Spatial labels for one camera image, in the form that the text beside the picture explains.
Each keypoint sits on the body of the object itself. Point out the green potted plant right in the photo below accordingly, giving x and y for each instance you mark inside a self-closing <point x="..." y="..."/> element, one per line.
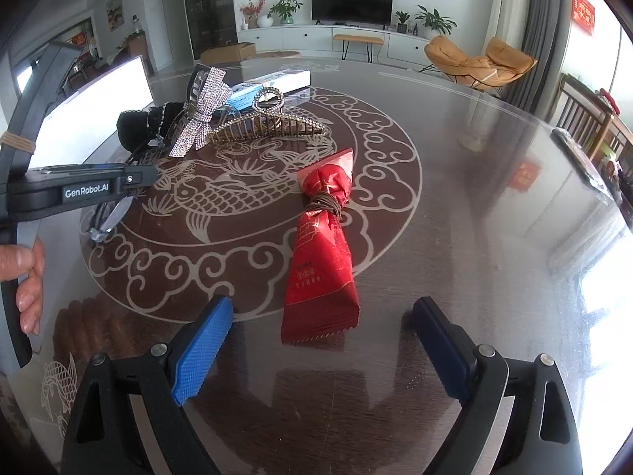
<point x="435" y="22"/>

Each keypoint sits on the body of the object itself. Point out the black frame eyeglasses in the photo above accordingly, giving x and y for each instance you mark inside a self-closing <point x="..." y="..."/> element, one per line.
<point x="108" y="215"/>

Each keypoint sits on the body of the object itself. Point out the cardboard box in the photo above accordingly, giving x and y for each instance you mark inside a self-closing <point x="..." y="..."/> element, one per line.
<point x="228" y="54"/>

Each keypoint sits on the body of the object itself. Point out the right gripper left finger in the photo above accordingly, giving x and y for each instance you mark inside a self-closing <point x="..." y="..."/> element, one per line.
<point x="102" y="435"/>

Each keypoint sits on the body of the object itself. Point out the gold claw hair clip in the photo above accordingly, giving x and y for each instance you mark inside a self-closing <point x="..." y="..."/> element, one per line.
<point x="265" y="118"/>

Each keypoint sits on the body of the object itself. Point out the black television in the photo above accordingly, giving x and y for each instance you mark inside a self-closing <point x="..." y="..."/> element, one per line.
<point x="375" y="12"/>

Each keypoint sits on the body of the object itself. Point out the orange lounge chair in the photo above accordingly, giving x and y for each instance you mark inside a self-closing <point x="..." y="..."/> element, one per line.
<point x="499" y="66"/>

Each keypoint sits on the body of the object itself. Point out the small potted plant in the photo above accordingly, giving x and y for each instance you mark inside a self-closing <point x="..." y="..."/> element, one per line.
<point x="402" y="21"/>

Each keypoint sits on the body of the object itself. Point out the black beaded fabric pouch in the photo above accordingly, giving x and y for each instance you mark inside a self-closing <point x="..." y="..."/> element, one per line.
<point x="138" y="129"/>

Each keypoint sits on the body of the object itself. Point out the round floor cushion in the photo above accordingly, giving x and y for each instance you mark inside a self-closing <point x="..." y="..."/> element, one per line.
<point x="278" y="54"/>

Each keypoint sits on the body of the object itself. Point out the dark glass cabinet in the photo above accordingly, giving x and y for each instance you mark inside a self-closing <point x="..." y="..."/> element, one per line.
<point x="211" y="24"/>

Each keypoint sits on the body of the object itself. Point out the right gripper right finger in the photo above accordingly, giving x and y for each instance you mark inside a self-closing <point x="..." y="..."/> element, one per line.
<point x="541" y="436"/>

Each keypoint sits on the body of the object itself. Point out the person left hand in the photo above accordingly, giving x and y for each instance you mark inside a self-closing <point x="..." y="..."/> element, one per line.
<point x="27" y="281"/>

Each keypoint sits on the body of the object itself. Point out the wooden bench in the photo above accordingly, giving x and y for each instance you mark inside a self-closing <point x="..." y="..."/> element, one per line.
<point x="370" y="42"/>

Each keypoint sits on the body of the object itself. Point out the red wall poster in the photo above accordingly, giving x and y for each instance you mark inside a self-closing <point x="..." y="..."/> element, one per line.
<point x="583" y="15"/>

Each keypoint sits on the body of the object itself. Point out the green potted plant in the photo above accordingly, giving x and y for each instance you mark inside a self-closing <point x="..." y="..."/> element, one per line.
<point x="285" y="10"/>
<point x="435" y="22"/>

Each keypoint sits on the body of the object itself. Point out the red flower vase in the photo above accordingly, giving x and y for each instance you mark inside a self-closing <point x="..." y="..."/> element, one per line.
<point x="250" y="12"/>

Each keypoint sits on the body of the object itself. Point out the rhinestone bow hair clip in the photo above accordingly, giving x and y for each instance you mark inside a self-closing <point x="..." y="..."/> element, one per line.
<point x="207" y="92"/>

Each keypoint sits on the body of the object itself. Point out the red snack packet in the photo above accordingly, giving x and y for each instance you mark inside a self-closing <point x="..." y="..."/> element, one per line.
<point x="321" y="296"/>

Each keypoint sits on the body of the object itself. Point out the white tv cabinet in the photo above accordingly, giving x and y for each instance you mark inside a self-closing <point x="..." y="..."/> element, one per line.
<point x="399" y="49"/>

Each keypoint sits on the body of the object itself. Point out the green potted plant left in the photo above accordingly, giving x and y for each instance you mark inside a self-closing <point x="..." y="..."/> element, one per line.
<point x="285" y="10"/>

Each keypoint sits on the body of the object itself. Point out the white curtain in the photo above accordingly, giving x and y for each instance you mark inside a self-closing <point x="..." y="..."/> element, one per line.
<point x="507" y="22"/>

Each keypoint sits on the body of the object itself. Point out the blue white medicine box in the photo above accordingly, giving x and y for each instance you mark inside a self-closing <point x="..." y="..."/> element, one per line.
<point x="286" y="81"/>

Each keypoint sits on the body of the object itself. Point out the grey curtain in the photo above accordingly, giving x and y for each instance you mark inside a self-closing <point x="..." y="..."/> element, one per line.
<point x="546" y="36"/>

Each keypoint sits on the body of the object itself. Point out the wooden dining chair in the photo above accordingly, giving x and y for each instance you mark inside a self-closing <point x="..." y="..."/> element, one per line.
<point x="592" y="123"/>

